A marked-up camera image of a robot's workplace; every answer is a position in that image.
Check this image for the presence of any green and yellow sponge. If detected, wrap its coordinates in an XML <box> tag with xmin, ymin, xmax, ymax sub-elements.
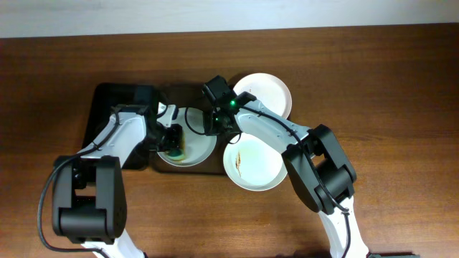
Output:
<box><xmin>166</xmin><ymin>148</ymin><xmax>186</xmax><ymax>162</ymax></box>

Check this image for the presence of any white plate with brown smear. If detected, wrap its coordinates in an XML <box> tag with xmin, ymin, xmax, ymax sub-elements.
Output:
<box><xmin>158</xmin><ymin>107</ymin><xmax>217</xmax><ymax>167</ymax></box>

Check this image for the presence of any white plate with sauce streak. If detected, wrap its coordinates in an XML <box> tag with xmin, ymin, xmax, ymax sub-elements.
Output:
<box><xmin>223</xmin><ymin>133</ymin><xmax>288</xmax><ymax>191</ymax></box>

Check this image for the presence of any white plate with faint stain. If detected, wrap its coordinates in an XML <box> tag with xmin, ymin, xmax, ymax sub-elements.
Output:
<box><xmin>233</xmin><ymin>73</ymin><xmax>293</xmax><ymax>118</ymax></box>

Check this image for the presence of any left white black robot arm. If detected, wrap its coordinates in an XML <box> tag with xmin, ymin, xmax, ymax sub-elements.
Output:
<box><xmin>46</xmin><ymin>102</ymin><xmax>181</xmax><ymax>257</ymax></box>

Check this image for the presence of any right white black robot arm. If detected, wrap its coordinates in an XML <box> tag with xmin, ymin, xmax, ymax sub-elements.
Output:
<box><xmin>205</xmin><ymin>91</ymin><xmax>369</xmax><ymax>257</ymax></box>

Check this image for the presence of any large brown serving tray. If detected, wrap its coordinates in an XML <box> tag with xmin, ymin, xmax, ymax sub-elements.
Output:
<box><xmin>149</xmin><ymin>83</ymin><xmax>237</xmax><ymax>176</ymax></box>

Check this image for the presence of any small black tray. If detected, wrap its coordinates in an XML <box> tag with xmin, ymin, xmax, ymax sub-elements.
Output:
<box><xmin>82</xmin><ymin>82</ymin><xmax>158</xmax><ymax>170</ymax></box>

